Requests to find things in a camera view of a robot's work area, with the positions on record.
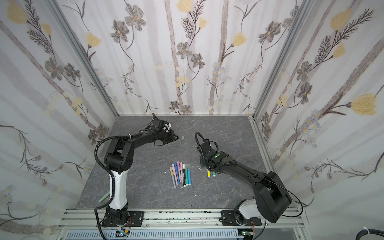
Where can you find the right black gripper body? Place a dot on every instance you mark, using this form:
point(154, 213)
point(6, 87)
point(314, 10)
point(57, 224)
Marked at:
point(205, 160)

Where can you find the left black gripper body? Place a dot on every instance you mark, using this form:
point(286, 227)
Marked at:
point(166, 136)

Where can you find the blue marker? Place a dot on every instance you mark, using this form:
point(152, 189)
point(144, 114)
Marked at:
point(188, 170)

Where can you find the dark green marker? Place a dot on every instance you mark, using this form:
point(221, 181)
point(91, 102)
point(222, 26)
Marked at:
point(186, 174)

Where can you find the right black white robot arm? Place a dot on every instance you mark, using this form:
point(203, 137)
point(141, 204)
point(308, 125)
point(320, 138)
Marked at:
point(271, 198)

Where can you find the blue pen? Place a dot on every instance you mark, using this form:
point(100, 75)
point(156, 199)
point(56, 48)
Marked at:
point(177, 173)

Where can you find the light pink pen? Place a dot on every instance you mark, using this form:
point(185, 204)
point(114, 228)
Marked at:
point(175, 174)

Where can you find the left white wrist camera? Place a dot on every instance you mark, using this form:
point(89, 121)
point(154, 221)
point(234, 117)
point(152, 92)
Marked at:
point(160, 126)

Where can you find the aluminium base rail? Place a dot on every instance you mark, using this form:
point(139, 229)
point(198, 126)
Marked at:
point(151, 219)

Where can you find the grey ventilated cable duct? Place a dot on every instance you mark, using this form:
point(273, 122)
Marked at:
point(176, 234)

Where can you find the black hose corner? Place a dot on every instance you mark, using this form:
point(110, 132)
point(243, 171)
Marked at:
point(367, 231)

